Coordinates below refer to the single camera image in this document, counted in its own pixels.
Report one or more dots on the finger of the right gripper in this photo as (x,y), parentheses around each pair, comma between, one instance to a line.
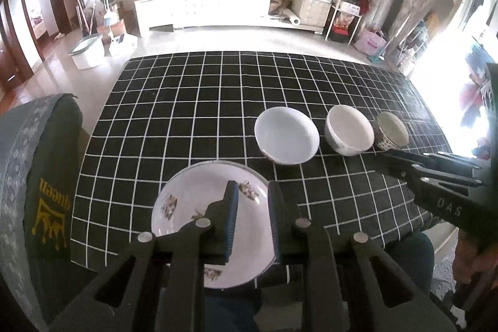
(452,158)
(415,169)

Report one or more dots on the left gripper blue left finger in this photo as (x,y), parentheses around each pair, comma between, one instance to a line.
(219,239)

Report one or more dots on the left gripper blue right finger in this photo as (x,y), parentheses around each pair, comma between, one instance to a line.
(285,237)

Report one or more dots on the small floral patterned bowl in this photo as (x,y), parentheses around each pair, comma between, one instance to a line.
(390,132)

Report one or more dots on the white plate cartoon pictures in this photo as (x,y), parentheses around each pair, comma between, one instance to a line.
(186,198)

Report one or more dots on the white bowl pink pattern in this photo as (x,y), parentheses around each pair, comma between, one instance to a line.
(348,131)

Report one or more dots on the white bowl red emblem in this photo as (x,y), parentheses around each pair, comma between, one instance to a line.
(286,136)

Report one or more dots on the person right hand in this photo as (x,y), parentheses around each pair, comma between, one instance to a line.
(468,260)

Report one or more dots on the black white grid tablecloth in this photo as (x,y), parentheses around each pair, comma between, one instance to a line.
(167,112)

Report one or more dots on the pink tote bag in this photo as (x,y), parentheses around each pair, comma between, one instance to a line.
(370,43)

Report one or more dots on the leaning ironing board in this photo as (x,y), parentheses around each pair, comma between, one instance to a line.
(444,10)

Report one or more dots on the paper towel roll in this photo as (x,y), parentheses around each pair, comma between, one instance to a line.
(292,17)

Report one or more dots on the white plastic bucket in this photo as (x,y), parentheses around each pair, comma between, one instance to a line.
(88,52)

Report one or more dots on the white tv cabinet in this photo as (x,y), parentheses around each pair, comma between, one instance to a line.
(183,14)

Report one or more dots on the brown wooden door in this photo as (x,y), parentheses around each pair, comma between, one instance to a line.
(14,67)

